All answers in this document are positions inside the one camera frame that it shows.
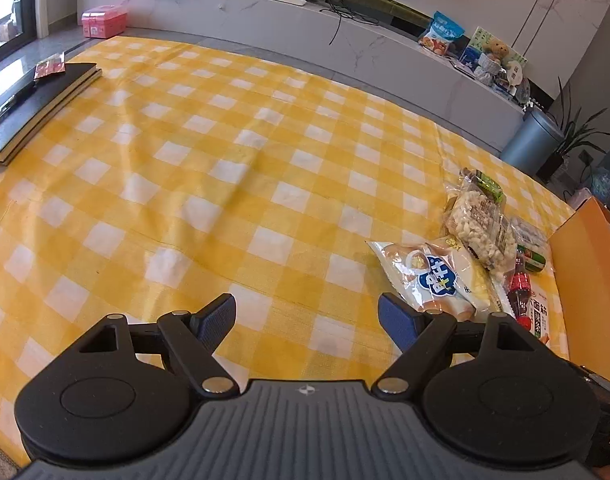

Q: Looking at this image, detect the black power cable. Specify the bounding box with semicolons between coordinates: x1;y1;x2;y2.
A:
319;2;382;47

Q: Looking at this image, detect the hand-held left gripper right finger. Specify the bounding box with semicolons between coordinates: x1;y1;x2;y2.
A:
377;292;544;395

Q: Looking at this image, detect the pink storage box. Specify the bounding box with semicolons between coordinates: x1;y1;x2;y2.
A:
81;4;128;39

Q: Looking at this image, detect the white bread snack packet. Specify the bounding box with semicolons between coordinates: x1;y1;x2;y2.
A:
367;237;506;324

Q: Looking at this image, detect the yellow white checkered tablecloth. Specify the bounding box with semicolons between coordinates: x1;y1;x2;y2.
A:
0;35;580;467

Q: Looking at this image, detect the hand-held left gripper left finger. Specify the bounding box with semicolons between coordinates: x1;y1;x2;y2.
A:
76;293;238;396

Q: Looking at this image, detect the orange cardboard box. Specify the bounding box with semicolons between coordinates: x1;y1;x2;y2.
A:
548;196;610;377

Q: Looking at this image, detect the small red packet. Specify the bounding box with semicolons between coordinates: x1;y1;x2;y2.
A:
34;53;68;81

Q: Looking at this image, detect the black hardcover book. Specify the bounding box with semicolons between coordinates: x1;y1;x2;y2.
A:
0;62;103;166

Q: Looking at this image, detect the white marble TV cabinet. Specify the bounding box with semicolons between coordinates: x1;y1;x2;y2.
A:
77;0;526;156

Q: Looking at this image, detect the brown teddy bear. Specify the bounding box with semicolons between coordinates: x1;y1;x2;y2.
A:
477;38;511;81

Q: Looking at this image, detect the clear packet green label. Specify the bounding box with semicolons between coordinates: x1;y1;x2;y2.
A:
510;217;551;274

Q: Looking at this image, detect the potted green plant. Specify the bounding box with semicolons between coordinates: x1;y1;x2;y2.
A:
537;77;610;181

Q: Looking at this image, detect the blue snack bag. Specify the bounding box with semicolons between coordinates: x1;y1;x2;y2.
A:
418;11;464;56

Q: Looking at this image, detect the clear snack bag green header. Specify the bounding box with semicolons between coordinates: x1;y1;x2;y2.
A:
443;167;518;274

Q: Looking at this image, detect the grey blue trash can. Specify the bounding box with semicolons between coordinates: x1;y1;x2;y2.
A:
500;108;566;176

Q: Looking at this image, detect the white packet red green print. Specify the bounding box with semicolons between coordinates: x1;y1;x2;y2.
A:
515;292;556;349

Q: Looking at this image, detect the green white gift box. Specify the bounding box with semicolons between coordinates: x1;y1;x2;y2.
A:
458;26;528;86

